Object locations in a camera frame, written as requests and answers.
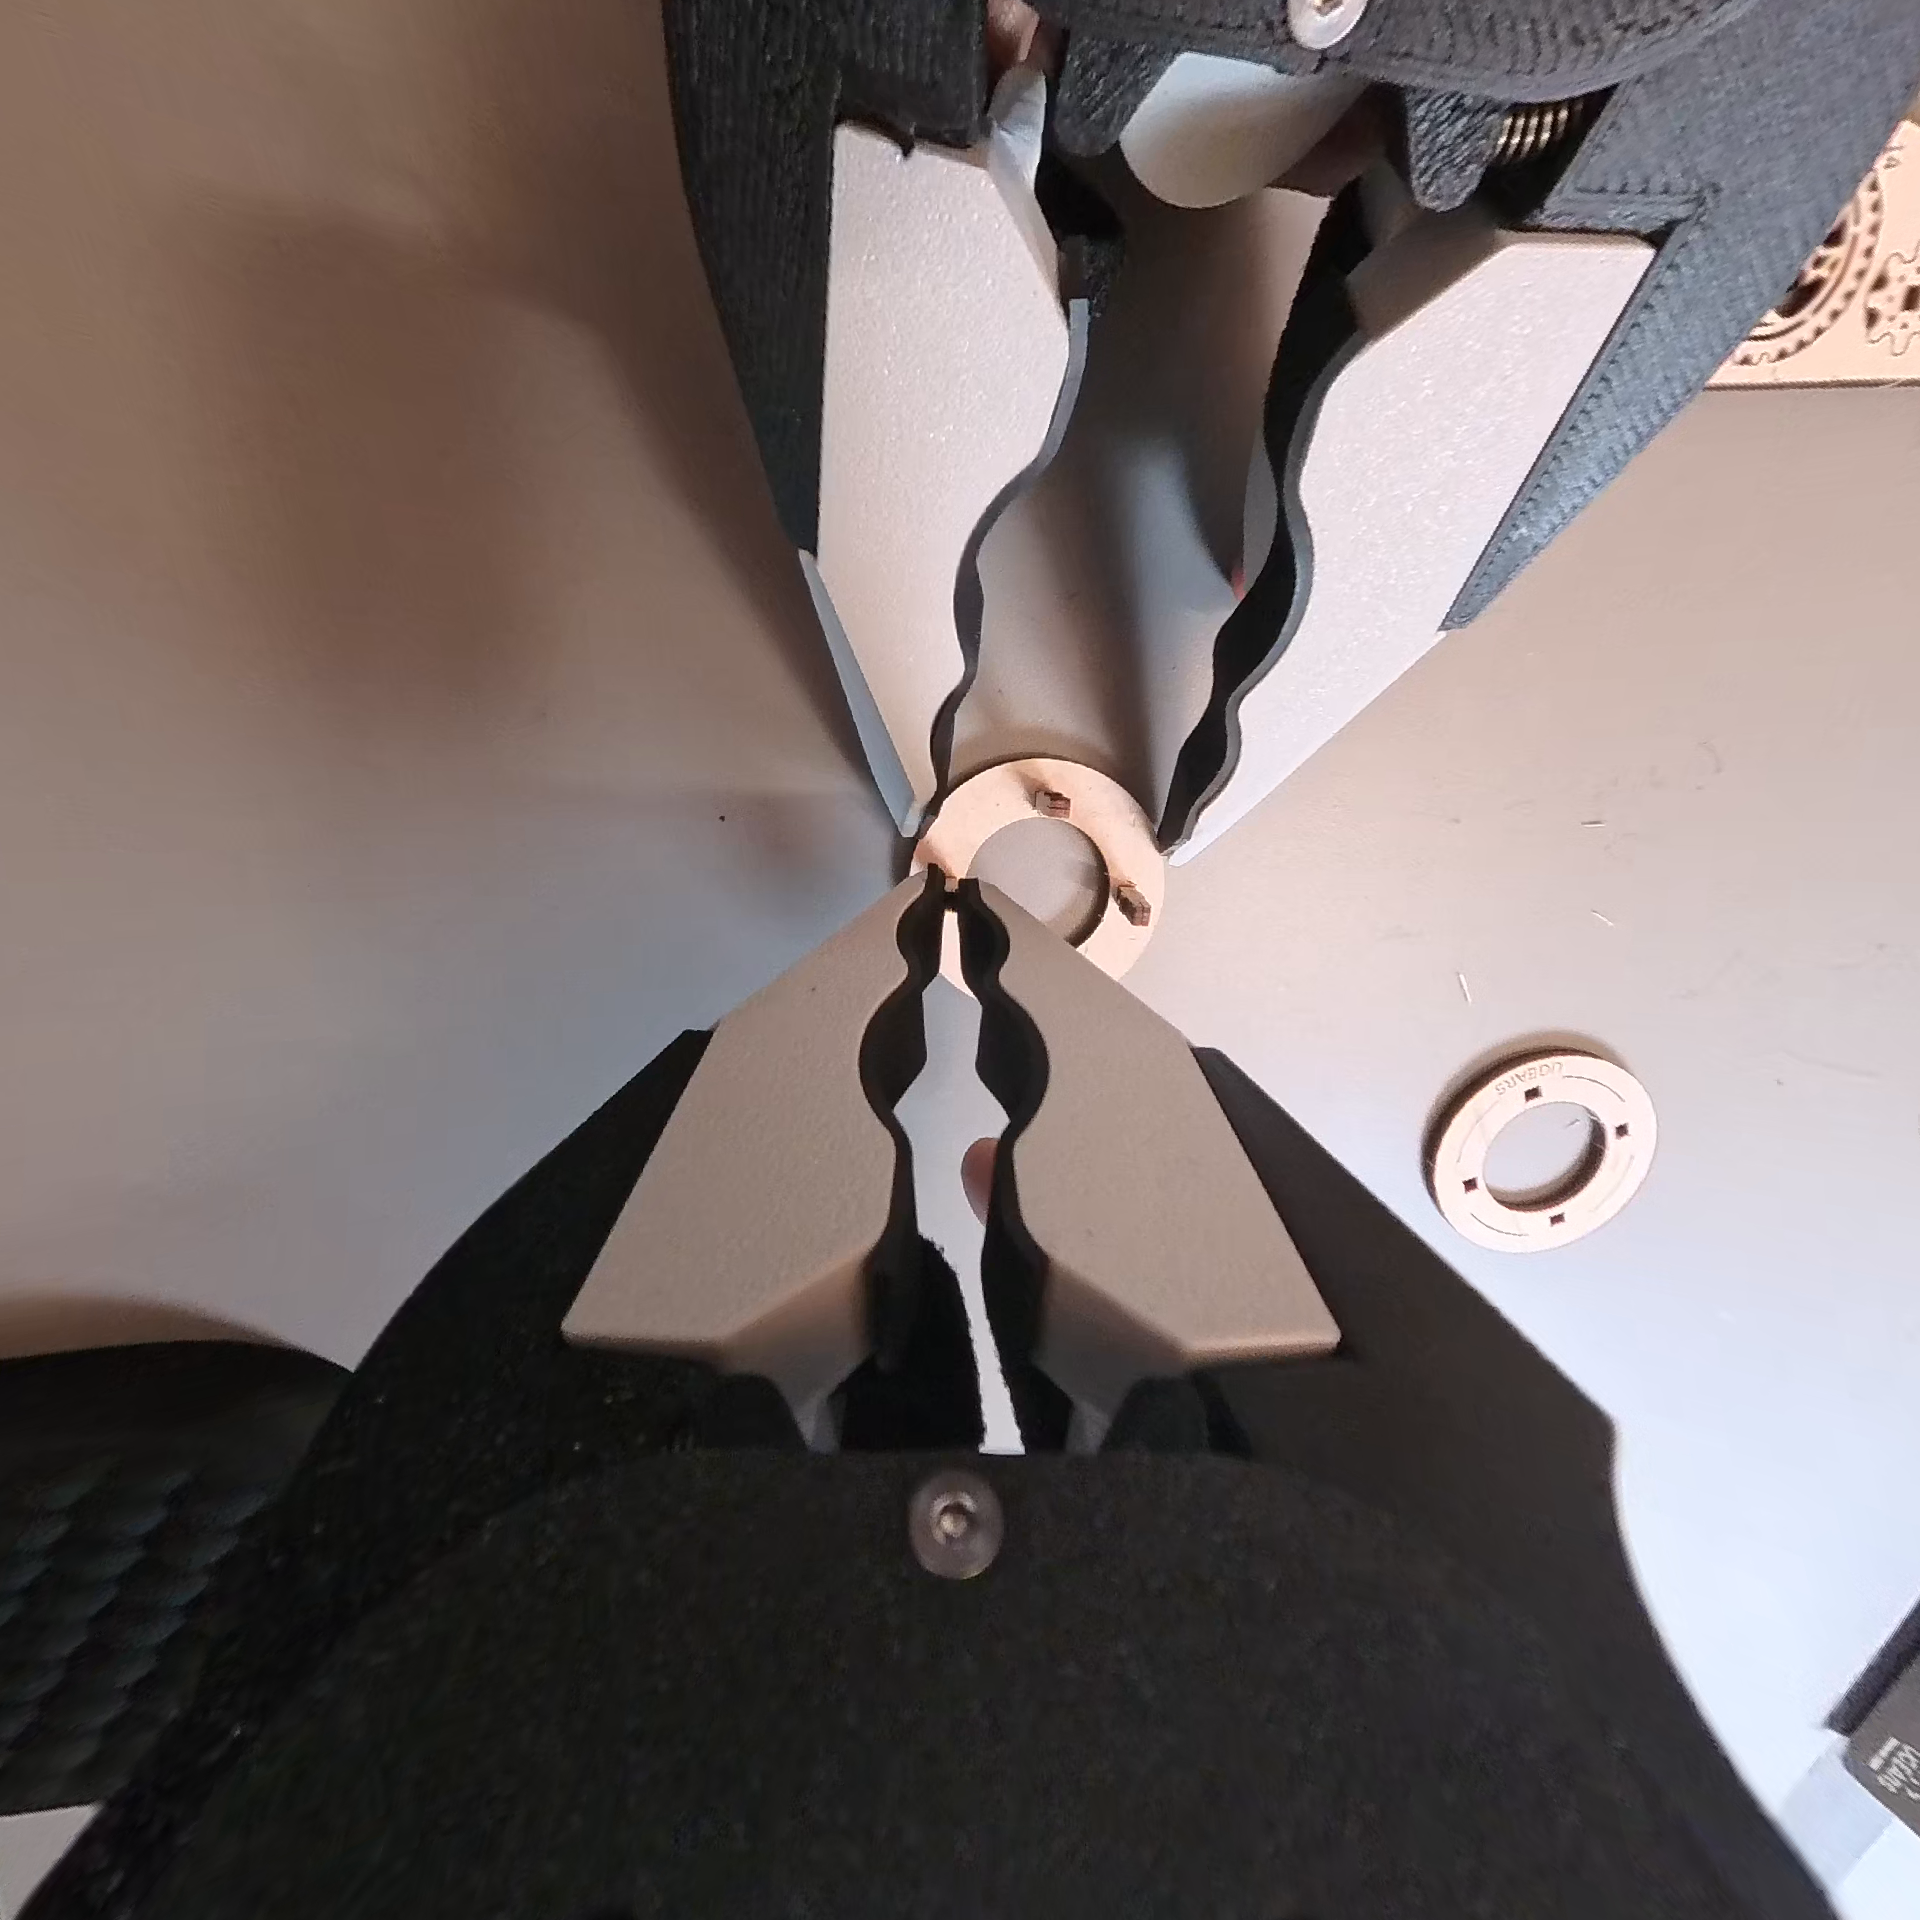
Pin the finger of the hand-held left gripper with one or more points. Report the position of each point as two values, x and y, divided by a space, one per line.
901 375
1424 421

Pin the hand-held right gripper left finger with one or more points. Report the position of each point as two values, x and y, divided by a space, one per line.
734 1200

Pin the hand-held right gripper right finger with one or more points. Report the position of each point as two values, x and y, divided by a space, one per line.
1172 1200

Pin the grey desk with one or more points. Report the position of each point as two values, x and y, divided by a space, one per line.
1650 750

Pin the person's left hand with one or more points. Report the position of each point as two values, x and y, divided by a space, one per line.
1020 29

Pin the wooden puzzle part sheet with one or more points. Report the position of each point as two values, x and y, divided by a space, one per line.
1862 353

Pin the dark puzzle box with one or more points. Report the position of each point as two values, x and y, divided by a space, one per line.
1893 1756

